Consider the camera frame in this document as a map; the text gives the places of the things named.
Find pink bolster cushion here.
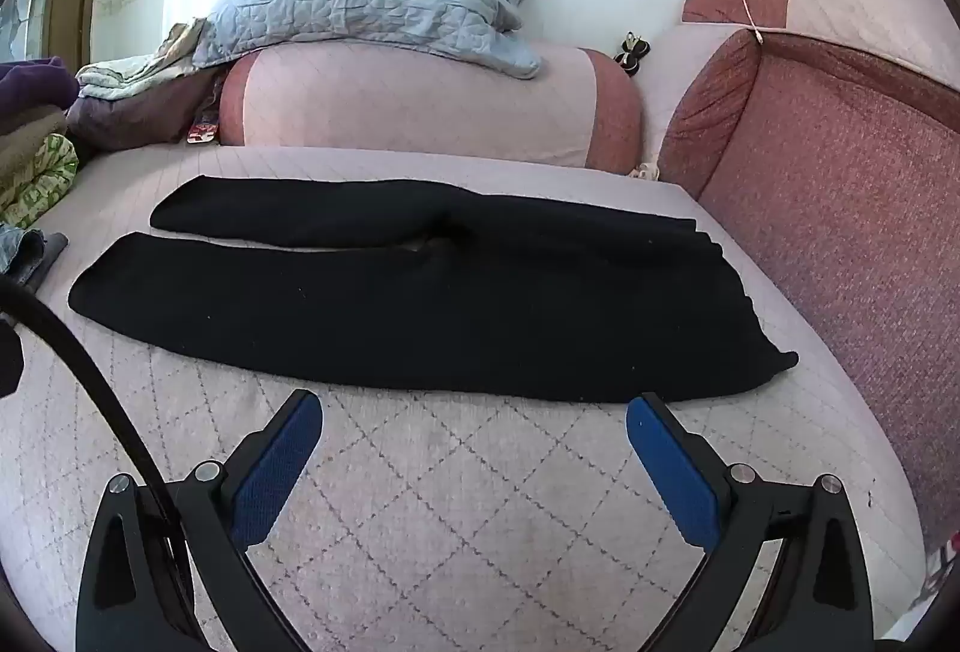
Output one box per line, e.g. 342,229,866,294
219,38,644,173

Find red pink sofa backrest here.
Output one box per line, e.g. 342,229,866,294
658,0,960,548

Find black cable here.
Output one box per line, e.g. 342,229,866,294
0,279,188,563

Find cream patterned blanket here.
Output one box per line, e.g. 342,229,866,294
75,18,211,98

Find green patterned cloth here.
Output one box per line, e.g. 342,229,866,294
0,133,80,229

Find blue denim jeans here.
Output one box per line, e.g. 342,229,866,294
0,224,68,289

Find pink quilted sofa seat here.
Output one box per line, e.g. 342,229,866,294
0,146,931,652

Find black hair bow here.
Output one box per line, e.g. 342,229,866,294
613,32,652,76

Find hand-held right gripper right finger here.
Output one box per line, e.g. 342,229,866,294
626,393,878,652

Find purple cloth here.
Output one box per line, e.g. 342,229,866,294
0,57,80,136

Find brown towel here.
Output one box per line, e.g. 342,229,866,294
0,104,72,203

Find black pants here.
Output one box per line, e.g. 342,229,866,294
67,176,800,404

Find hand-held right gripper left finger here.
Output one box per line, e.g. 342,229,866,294
75,388,325,652

